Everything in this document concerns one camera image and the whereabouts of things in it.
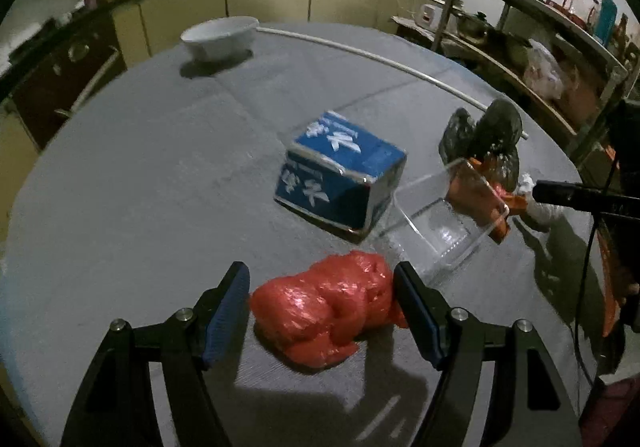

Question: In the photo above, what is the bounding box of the blue carton box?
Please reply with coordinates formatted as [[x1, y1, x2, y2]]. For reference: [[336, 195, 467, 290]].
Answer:
[[274, 110, 407, 234]]

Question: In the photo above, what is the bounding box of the orange wrapper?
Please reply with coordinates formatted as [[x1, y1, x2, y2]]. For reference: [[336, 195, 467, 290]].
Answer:
[[447, 154, 528, 245]]

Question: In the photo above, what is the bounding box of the white tissue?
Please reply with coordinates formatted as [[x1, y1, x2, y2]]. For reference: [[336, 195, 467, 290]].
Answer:
[[517, 173, 566, 228]]

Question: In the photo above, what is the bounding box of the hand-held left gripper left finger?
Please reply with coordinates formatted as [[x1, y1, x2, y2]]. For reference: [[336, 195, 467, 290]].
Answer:
[[60, 261, 251, 447]]

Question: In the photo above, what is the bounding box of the metal shelf rack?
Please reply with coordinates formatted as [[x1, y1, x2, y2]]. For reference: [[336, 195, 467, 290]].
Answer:
[[432, 0, 640, 168]]

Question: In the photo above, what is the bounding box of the thin white rod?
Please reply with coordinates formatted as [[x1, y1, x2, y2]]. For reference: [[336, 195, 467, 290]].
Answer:
[[256, 26, 488, 109]]

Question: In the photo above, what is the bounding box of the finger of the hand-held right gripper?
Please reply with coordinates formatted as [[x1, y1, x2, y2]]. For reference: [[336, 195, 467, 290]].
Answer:
[[532, 180, 640, 217]]

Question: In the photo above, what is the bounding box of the white bowl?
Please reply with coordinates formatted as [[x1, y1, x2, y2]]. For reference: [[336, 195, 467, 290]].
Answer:
[[180, 16, 260, 63]]

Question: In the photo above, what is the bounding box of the clear plastic container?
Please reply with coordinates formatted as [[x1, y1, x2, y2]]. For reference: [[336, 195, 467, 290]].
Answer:
[[372, 158, 511, 285]]

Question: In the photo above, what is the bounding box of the small steel pot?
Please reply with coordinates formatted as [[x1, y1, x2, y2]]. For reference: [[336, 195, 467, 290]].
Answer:
[[457, 11, 493, 39]]

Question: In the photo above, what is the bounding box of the built-in oven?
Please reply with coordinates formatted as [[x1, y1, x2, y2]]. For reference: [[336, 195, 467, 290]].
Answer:
[[10, 14, 126, 148]]

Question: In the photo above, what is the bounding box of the black plastic bag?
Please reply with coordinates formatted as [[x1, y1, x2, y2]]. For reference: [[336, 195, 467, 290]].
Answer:
[[438, 100, 523, 190]]

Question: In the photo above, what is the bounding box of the white rice cooker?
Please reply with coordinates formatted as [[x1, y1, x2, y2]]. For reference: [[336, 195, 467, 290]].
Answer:
[[415, 0, 451, 28]]

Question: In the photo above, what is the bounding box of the teal box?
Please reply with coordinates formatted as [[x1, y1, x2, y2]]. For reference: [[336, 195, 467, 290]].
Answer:
[[597, 0, 619, 45]]

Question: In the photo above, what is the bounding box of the red plastic bag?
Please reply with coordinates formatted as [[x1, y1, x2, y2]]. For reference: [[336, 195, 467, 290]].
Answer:
[[249, 250, 410, 369]]

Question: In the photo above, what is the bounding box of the white plastic bag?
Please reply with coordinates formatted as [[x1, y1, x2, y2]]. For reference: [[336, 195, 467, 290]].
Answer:
[[524, 40, 566, 100]]

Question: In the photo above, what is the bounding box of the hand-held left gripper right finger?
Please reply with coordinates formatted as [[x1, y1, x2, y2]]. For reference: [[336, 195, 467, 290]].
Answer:
[[393, 261, 583, 447]]

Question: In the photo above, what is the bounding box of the black cable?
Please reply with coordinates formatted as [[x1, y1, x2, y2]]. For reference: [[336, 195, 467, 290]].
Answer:
[[574, 147, 618, 383]]

